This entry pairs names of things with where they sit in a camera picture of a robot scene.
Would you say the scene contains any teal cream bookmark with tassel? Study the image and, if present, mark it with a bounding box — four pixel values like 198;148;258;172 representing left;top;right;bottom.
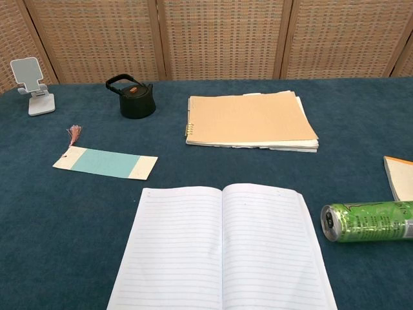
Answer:
52;124;159;180

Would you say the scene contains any beige folder paper stack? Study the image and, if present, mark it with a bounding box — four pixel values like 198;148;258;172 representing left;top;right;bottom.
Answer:
185;90;320;154

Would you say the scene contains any black cast iron teapot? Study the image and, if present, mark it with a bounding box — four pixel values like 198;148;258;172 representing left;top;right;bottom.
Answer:
105;74;157;119

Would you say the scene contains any open lined notebook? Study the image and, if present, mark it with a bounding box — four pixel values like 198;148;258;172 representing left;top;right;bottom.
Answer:
106;183;338;310

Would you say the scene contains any woven wooden folding screen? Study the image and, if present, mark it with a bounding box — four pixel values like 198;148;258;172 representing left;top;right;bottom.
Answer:
0;0;413;95

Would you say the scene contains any blue table cloth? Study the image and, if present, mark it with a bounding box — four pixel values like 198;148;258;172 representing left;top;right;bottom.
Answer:
0;76;413;310

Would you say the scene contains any green drink can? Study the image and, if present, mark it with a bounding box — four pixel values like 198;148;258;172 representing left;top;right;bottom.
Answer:
320;200;413;242

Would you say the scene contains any white phone stand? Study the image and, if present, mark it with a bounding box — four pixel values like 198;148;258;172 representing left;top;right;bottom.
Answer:
9;56;56;116

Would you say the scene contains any cream notepad with orange binding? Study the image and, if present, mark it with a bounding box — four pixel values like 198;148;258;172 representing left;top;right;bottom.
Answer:
383;156;413;202

